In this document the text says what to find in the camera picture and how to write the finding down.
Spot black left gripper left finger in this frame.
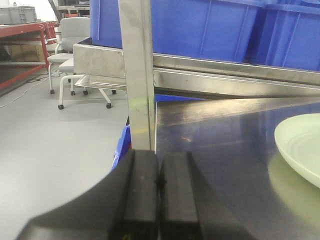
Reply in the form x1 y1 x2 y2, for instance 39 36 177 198
17 149 159 240

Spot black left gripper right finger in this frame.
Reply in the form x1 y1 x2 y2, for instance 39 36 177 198
160 152 254 240

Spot pale green plate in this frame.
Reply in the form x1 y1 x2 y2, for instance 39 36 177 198
274 113 320 188

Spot blue bin below shelf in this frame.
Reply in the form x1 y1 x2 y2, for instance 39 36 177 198
110 94 204 171

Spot white rolling stool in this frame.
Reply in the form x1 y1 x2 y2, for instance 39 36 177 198
57 58 112 110

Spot red metal workbench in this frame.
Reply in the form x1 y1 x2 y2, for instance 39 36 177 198
0 21 59 90

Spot white office chair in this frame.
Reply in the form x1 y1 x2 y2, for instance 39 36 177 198
47 16 91 94

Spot blue plastic bin left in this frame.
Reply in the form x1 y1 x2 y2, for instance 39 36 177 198
90 0 265 63

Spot blue plastic bin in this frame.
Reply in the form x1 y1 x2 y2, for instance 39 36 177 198
90 0 265 63
245 0 320 71

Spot cardboard box under workbench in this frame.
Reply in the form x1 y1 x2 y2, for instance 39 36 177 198
9 44 45 62

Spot blue plastic bin right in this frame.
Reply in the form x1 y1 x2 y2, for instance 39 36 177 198
245 0 320 71

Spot grey plastic crate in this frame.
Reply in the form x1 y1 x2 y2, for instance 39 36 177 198
0 6 37 25

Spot white floor cable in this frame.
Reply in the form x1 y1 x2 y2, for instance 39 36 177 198
0 71 63 109

